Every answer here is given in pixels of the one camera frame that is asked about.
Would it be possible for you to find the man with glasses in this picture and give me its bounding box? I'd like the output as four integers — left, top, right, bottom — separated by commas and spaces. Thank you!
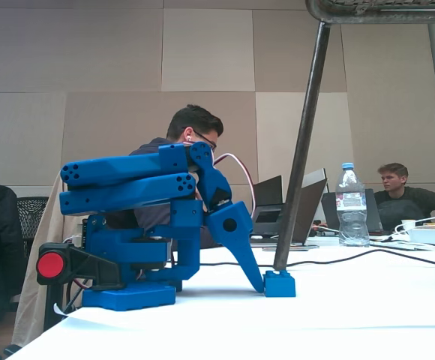
129, 103, 226, 251

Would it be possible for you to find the metal stand frame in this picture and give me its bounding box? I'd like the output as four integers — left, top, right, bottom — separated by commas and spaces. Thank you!
304, 0, 435, 26

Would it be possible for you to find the black mesh chair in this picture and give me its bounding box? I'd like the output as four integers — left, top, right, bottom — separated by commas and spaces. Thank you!
16, 196, 50, 260

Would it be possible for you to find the blue building block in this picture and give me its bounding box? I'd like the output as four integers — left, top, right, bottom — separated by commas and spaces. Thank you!
262, 269, 297, 299

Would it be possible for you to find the white red servo cable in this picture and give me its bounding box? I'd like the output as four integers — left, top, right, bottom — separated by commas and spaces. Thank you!
212, 152, 257, 219

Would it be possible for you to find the black clamp with red knob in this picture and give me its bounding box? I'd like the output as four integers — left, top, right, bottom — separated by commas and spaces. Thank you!
36, 241, 127, 332

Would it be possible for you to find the dark metal stand leg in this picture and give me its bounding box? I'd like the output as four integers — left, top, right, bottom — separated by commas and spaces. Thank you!
272, 20, 332, 272

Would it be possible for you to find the silver laptop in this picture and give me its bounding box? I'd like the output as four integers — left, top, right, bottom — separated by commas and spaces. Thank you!
262, 167, 329, 251

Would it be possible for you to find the dark grey laptop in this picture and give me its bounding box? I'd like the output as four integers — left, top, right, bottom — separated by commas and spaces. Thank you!
320, 188, 386, 236

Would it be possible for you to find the black cable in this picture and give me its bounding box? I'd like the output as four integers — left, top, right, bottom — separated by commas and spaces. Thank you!
200, 247, 435, 269

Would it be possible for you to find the man in dark t-shirt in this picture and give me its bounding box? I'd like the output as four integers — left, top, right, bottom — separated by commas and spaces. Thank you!
373, 162, 435, 232

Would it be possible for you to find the clear plastic water bottle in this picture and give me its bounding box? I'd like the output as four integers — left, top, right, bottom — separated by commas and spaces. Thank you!
334, 161, 371, 248

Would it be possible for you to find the beige coat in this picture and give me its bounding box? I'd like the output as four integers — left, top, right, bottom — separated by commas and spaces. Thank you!
10, 175, 88, 348

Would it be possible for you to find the black laptop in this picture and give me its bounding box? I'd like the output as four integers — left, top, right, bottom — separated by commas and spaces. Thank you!
250, 174, 287, 239

